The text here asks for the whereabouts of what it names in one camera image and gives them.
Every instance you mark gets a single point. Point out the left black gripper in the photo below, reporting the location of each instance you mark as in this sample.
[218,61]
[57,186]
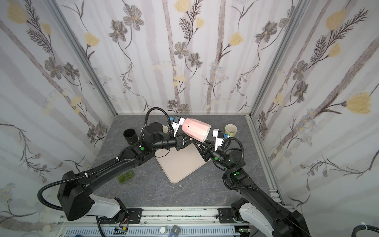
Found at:
[180,141]

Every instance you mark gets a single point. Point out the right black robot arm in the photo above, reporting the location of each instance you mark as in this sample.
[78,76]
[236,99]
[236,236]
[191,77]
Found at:
[254,192]

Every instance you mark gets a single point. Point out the grey mug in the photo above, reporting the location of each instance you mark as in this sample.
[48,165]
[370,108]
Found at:
[165,129]

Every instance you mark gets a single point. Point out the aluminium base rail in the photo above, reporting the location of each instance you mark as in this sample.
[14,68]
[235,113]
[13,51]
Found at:
[162,222]

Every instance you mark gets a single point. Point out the pink mug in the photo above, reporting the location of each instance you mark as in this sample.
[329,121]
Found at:
[196,129]

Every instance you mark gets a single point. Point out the black mug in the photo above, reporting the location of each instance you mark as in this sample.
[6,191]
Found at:
[130,136]

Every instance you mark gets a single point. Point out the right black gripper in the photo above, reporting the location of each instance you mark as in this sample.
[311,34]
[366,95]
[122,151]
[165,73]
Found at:
[206,152]

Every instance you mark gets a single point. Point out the light green mug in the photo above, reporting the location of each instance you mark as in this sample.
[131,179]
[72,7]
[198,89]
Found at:
[230,130]

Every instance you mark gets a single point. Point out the beige plastic tray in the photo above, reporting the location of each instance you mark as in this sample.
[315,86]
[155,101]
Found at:
[177,165]

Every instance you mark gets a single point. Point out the green square block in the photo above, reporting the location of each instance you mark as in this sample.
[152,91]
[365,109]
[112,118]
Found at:
[124,177]

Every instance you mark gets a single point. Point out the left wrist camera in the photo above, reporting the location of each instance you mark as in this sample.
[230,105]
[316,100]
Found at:
[176,122]

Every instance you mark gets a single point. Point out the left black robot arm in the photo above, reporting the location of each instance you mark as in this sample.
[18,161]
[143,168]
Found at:
[74,194]

